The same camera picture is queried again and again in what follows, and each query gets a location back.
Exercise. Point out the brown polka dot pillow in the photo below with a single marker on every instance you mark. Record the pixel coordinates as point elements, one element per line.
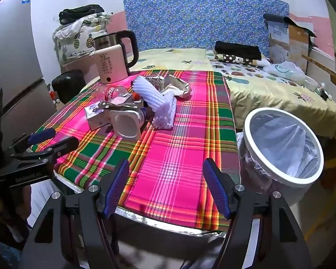
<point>232,58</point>

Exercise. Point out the cream electric kettle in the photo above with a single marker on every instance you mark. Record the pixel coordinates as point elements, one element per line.
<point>110,64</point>

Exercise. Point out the light striped trousers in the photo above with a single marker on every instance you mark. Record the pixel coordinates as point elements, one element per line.
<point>42,199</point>

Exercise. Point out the black folded clothes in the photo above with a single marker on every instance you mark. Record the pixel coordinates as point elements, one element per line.
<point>238,49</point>

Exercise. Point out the dark foil snack wrapper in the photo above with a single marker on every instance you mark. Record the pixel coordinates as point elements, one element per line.
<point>123,105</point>

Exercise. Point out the wooden folding table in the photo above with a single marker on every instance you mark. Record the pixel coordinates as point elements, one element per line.
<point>324,70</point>

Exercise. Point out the pink green plaid tablecloth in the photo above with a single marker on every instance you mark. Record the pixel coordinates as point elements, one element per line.
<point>173,151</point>

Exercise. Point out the black bag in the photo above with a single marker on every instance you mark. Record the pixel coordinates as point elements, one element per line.
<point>78,12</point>

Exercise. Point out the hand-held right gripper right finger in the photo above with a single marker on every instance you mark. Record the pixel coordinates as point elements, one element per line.
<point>217,187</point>

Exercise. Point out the cardboard box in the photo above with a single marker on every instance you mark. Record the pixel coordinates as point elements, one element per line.
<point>285,37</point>

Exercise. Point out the white round trash bin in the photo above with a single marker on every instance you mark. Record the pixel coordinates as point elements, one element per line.
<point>291,181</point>

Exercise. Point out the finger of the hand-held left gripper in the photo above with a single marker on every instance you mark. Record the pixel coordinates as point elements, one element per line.
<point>42,135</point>
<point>64,145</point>

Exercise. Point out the clear plastic cola bottle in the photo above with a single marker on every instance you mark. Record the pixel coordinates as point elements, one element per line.
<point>112,92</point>

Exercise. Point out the small glass jar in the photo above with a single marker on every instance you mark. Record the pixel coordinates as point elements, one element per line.
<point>322,88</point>

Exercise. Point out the fruit print cloth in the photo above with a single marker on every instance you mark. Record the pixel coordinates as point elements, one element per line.
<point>240,71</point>

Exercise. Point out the yellow pineapple bed sheet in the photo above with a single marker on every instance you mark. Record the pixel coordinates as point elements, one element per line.
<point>268,101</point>

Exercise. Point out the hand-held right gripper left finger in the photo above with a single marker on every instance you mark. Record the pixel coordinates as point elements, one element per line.
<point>117,187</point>

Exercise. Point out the black suitcase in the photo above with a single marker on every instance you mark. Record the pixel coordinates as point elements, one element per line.
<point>68,85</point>

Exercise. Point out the white ribbed foam sleeve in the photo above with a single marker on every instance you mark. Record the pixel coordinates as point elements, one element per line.
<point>145,89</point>

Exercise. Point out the clear plastic bin liner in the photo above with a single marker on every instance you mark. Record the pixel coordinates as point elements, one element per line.
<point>282,145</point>

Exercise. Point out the silver refrigerator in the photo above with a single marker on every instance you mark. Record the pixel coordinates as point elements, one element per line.
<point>14,47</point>

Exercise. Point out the small white milk carton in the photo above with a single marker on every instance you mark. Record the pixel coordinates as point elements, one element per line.
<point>96,119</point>

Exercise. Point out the beige paper carton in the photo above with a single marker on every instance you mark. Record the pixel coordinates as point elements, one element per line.
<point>180,86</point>

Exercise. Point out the white plastic bag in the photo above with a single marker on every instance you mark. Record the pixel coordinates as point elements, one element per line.
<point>285,71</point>

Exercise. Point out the pineapple print bedding pile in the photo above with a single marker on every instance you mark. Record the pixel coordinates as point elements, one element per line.
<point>78,39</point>

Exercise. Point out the blue floral headboard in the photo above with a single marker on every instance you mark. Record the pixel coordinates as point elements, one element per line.
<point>198,19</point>

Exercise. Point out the white yogurt cup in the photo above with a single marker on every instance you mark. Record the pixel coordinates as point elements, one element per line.
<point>126,124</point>

